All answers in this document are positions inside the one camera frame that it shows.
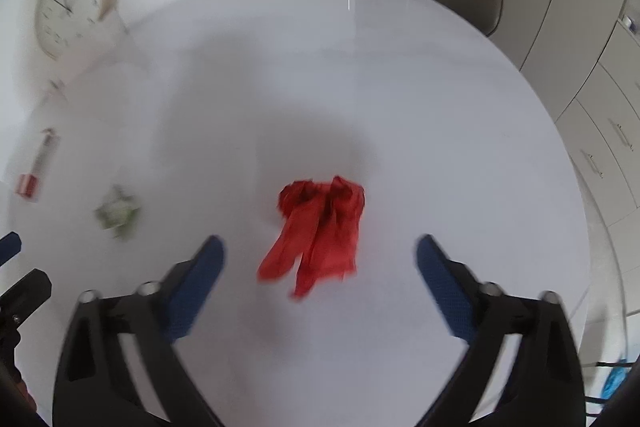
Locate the green white crumpled wrapper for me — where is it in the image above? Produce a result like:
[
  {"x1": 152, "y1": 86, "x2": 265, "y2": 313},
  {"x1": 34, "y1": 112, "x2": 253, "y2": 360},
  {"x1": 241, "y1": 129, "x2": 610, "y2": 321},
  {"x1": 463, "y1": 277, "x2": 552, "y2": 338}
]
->
[{"x1": 93, "y1": 184, "x2": 141, "y2": 241}]

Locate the white cabinet with drawers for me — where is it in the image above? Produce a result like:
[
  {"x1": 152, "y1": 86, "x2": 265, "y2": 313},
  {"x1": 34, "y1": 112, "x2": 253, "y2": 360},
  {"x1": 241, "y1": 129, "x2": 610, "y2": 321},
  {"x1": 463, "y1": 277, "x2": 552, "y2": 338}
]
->
[{"x1": 349, "y1": 0, "x2": 640, "y2": 228}]

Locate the white oval marble table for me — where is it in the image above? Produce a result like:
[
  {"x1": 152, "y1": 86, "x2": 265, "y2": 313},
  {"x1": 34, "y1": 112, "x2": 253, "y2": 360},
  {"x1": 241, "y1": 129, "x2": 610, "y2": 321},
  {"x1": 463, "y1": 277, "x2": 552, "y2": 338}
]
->
[{"x1": 2, "y1": 0, "x2": 589, "y2": 426}]

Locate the red white small box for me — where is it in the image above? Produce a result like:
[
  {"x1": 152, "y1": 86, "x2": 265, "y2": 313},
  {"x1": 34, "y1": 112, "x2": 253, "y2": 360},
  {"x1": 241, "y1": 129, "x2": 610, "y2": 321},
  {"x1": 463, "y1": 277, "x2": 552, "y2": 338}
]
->
[{"x1": 16, "y1": 128, "x2": 60, "y2": 202}]

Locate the red paper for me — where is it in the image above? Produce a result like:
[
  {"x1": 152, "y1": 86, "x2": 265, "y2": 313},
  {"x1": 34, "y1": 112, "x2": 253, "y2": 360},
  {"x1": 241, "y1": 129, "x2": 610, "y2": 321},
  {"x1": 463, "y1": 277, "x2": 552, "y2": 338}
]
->
[{"x1": 257, "y1": 176, "x2": 366, "y2": 299}]

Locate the round white wall clock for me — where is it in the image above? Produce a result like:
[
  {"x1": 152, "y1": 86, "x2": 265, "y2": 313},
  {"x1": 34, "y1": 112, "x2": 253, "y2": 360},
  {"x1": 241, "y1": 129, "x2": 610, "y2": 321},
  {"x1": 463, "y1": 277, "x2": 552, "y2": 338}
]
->
[{"x1": 35, "y1": 0, "x2": 117, "y2": 60}]

